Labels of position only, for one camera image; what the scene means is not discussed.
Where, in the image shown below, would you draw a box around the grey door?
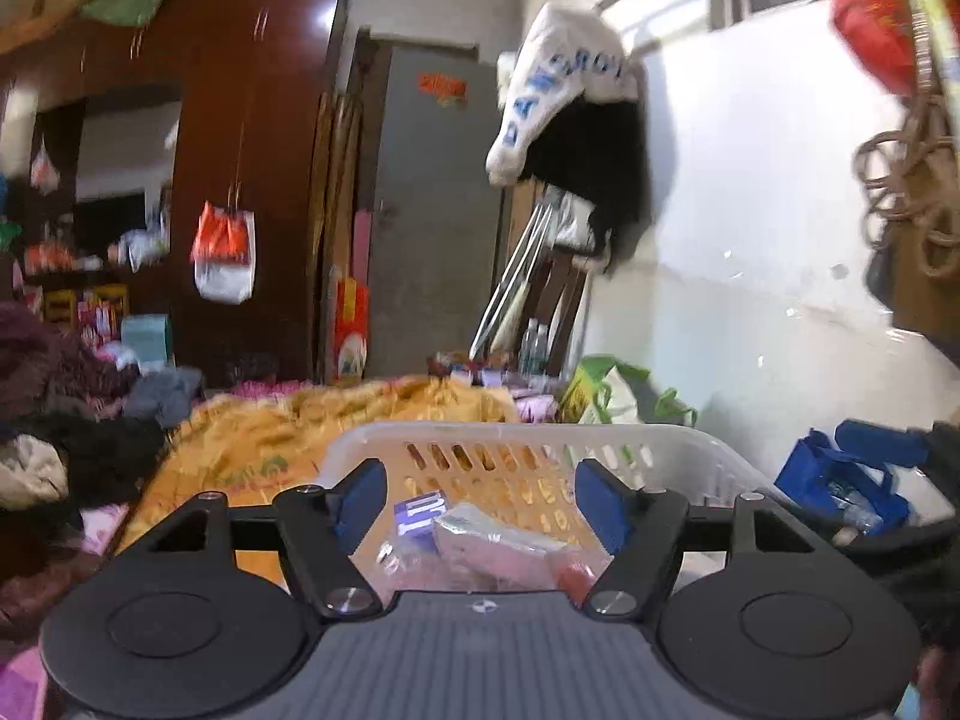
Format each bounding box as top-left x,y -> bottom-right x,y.
366,43 -> 520,385

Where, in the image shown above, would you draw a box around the red door sticker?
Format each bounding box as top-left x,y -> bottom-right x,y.
416,73 -> 470,110

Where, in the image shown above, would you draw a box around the red plastic bag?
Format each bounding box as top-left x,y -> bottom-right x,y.
830,0 -> 940,100

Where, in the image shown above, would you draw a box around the orange white plastic bag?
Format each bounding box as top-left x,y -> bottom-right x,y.
190,200 -> 257,307

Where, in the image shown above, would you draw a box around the brown wooden wardrobe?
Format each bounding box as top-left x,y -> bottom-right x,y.
0,0 -> 350,392

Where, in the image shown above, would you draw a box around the purple tissue pack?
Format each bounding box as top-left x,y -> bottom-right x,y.
392,490 -> 452,542

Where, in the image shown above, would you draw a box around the wooden chair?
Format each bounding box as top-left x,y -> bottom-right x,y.
516,246 -> 595,382

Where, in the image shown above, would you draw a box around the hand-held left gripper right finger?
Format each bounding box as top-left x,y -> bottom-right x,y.
573,457 -> 845,617

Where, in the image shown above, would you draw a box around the blue tote bag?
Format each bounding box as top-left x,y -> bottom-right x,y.
773,427 -> 914,539

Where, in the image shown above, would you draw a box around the beige cloth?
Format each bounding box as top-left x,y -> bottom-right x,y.
0,433 -> 70,512

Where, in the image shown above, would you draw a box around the white printed garment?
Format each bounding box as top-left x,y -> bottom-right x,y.
485,3 -> 650,186

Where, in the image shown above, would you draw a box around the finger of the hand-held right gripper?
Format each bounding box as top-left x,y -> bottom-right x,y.
835,418 -> 960,485

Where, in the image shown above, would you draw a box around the black garment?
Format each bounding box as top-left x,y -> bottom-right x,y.
523,96 -> 655,276

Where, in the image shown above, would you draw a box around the red yellow box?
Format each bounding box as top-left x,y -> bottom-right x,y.
333,276 -> 371,385

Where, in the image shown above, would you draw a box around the dark purple blanket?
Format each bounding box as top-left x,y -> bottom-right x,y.
0,300 -> 145,422

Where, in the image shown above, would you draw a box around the teal box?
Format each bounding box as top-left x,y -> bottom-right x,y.
118,313 -> 175,374

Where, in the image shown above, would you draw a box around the wooden boards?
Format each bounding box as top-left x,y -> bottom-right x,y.
310,88 -> 370,385

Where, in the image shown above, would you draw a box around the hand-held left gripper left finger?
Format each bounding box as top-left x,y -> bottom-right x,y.
120,457 -> 389,620

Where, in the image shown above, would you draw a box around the green white bag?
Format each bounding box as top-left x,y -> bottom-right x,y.
557,354 -> 700,430

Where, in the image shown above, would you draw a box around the metal folding rack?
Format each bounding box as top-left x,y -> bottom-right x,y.
468,190 -> 560,362

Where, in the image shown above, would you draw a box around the small orange white bag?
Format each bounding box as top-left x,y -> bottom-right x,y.
28,141 -> 62,197

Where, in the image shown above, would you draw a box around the clear water bottle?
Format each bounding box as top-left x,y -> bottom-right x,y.
520,317 -> 550,377

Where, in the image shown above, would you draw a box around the yellow orange blanket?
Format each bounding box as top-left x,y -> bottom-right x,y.
118,373 -> 520,595

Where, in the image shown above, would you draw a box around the clear plastic bag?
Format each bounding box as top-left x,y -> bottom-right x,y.
373,501 -> 617,610

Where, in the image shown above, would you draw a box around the white plastic basket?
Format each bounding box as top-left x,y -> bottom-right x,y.
319,422 -> 790,610

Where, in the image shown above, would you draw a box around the grey cloth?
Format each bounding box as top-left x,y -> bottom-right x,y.
122,366 -> 205,430

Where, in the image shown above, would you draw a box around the black cloth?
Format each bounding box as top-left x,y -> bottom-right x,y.
0,411 -> 167,535

